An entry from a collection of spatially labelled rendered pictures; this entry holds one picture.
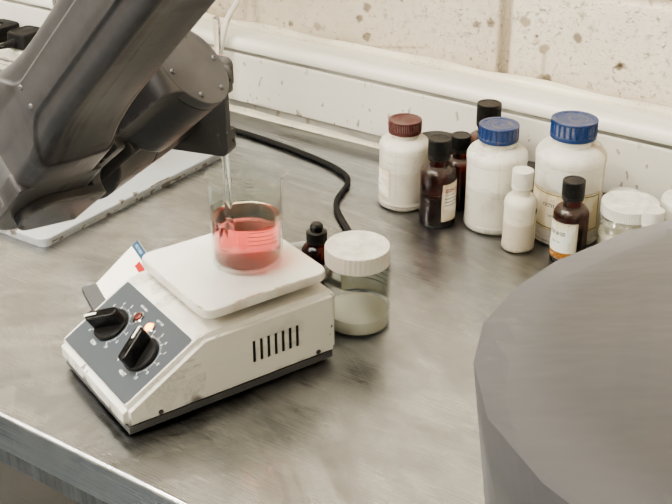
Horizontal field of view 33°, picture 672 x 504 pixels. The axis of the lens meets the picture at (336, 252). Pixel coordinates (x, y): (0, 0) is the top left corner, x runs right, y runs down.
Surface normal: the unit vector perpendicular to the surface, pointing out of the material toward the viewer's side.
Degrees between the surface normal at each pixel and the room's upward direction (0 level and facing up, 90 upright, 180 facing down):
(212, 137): 90
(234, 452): 0
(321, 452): 0
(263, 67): 90
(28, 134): 87
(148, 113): 136
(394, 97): 90
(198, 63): 48
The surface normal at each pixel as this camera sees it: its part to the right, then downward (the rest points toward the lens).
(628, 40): -0.57, 0.39
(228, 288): 0.00, -0.88
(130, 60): 0.45, 0.88
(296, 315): 0.57, 0.38
